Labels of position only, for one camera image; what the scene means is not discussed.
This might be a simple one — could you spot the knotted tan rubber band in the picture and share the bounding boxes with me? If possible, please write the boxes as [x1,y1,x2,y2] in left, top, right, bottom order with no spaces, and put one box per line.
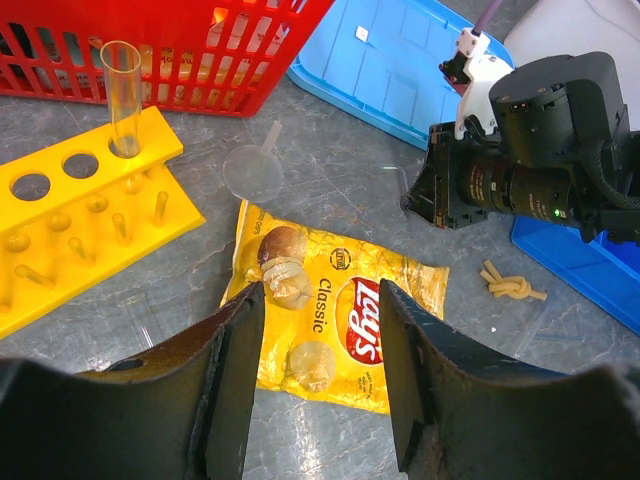
[480,260,547,301]

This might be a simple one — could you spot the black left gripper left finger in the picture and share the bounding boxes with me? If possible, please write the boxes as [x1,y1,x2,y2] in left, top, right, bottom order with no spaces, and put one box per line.
[1,283,265,479]

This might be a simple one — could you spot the white plastic tub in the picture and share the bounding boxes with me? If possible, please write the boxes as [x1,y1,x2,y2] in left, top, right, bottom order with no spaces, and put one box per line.
[504,0,640,131]

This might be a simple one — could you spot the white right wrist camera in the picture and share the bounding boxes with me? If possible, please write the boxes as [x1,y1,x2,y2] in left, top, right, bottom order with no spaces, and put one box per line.
[439,28,513,140]

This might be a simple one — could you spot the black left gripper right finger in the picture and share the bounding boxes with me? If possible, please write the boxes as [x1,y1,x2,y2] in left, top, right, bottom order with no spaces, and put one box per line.
[380,280,639,479]

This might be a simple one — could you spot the clear plastic funnel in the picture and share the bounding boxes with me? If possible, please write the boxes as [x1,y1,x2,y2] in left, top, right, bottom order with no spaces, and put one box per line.
[223,120,284,204]

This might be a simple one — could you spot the blue divided plastic bin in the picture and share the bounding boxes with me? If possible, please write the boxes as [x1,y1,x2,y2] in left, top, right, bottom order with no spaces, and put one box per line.
[511,217,640,333]

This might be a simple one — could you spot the yellow Lays chips bag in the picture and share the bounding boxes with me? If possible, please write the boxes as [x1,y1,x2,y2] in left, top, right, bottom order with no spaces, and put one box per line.
[222,201,449,414]

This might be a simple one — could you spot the clear glass test tube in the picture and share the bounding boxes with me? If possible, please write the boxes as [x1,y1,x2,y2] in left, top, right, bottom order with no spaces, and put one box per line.
[100,40,142,159]

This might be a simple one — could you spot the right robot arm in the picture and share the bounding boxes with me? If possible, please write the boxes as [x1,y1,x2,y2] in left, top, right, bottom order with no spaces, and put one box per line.
[402,52,639,243]

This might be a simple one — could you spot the red plastic shopping basket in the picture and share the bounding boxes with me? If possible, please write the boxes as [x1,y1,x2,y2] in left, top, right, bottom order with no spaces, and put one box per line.
[1,1,332,117]

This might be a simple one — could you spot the light blue plastic lid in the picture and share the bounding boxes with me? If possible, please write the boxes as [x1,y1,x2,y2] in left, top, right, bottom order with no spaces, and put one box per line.
[286,0,516,151]

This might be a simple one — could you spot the yellow test tube rack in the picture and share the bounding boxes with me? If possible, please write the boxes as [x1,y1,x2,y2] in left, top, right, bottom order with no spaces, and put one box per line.
[1,107,205,336]

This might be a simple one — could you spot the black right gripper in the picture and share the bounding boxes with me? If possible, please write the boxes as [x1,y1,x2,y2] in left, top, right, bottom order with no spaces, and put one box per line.
[402,123,500,230]

